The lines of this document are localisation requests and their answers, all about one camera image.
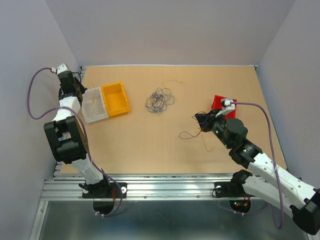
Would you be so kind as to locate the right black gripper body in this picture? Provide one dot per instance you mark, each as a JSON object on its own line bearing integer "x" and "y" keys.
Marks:
{"x": 217, "y": 125}

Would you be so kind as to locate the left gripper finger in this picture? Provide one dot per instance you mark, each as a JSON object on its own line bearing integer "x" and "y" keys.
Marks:
{"x": 82, "y": 88}
{"x": 79, "y": 96}

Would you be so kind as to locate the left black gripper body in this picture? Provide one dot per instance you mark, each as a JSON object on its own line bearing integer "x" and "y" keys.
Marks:
{"x": 77, "y": 85}

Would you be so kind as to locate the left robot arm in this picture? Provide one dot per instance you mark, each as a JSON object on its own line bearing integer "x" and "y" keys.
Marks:
{"x": 96, "y": 185}

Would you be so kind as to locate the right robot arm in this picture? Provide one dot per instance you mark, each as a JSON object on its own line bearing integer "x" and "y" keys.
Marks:
{"x": 261, "y": 176}

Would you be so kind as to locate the white plastic bin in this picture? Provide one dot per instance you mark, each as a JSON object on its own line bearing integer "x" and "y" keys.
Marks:
{"x": 93, "y": 106}

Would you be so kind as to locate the red plastic bin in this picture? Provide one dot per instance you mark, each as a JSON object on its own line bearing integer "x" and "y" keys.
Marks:
{"x": 217, "y": 105}

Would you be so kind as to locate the yellow plastic bin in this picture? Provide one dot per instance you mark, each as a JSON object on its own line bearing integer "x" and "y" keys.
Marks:
{"x": 115, "y": 99}

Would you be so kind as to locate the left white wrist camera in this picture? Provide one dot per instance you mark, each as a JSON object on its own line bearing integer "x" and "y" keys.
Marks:
{"x": 62, "y": 68}

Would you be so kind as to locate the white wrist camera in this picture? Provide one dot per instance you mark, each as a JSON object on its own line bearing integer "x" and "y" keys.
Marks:
{"x": 62, "y": 68}
{"x": 228, "y": 106}

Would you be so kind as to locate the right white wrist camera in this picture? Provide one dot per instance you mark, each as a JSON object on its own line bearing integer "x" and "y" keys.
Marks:
{"x": 228, "y": 106}

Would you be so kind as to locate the aluminium front rail frame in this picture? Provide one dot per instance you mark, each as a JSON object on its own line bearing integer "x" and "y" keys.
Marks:
{"x": 148, "y": 187}

